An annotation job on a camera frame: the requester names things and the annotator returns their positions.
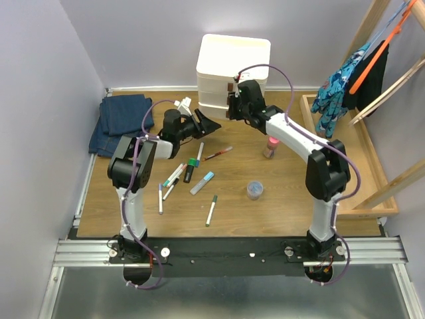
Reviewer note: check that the pink lidded tube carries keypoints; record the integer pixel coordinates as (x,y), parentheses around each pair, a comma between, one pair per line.
(271,147)

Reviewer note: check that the purple capped white marker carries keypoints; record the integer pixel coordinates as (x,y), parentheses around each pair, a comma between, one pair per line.
(160,197)

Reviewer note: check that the aluminium rail frame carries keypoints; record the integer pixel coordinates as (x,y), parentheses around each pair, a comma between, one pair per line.
(92,287)

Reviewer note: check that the light blue highlighter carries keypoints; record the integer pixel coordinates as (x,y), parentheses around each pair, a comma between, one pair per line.
(202,183)

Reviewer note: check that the red gel pen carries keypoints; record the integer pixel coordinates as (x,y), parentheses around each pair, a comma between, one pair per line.
(218,153)

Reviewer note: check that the teal capped white marker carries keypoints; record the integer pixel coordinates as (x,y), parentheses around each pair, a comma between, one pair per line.
(170,178)

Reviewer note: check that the black capped white marker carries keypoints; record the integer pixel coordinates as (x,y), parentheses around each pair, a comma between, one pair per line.
(170,189)

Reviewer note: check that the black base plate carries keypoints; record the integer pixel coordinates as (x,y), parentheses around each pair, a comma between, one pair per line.
(225,256)

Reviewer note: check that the blue patterned garment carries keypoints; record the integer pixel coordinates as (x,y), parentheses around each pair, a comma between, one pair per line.
(329,99)

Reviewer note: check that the white drawer unit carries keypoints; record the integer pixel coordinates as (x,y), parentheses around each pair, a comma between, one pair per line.
(221,57)

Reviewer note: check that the dark green capped marker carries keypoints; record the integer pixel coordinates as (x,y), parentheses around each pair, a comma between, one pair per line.
(211,210)

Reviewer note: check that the orange hanger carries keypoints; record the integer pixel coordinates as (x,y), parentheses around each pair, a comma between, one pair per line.
(397,29)

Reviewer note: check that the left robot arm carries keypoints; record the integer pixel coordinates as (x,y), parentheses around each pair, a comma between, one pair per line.
(131,164)

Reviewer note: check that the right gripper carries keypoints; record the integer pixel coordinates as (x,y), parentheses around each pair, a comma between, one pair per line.
(234,98)

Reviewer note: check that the folded blue jeans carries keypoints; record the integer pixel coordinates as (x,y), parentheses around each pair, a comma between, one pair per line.
(120,115)

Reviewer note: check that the blue capped white marker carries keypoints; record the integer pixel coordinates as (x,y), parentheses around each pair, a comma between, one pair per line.
(199,154)

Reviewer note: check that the wooden tray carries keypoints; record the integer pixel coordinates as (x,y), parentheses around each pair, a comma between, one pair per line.
(361,151)

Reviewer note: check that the drawer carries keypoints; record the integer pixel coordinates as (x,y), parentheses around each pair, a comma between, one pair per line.
(213,111)
(212,98)

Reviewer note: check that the green black highlighter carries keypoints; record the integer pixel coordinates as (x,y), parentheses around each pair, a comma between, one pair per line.
(189,170)

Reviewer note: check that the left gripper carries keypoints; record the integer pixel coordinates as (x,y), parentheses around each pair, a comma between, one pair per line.
(206,125)

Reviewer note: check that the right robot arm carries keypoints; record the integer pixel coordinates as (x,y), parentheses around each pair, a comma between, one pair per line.
(327,172)

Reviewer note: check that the pink capped white marker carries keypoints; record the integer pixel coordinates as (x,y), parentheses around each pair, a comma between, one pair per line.
(178,174)

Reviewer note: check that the black garment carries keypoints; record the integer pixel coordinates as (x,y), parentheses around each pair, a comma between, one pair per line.
(371,87)

